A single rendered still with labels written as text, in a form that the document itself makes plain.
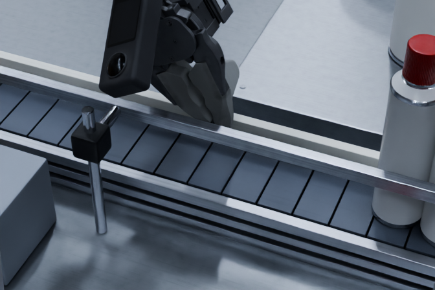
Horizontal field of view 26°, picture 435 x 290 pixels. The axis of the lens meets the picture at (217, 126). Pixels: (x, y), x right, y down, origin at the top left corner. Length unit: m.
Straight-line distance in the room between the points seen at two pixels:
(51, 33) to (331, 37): 0.38
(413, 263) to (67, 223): 0.36
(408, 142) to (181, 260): 0.27
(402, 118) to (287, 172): 0.18
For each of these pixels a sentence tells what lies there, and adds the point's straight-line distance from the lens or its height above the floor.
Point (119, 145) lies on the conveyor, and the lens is 1.03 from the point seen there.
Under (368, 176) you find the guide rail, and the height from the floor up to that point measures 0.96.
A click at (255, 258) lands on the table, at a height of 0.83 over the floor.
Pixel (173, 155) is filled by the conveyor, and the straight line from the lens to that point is 1.01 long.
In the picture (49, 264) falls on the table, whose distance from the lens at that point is 0.98.
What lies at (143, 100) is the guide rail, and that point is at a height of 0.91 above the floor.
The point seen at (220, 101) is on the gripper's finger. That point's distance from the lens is 0.93.
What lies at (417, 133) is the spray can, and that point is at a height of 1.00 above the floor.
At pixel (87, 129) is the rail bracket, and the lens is 0.90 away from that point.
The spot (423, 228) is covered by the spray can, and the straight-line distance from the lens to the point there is 0.94.
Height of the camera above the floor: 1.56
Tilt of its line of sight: 41 degrees down
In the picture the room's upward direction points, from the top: straight up
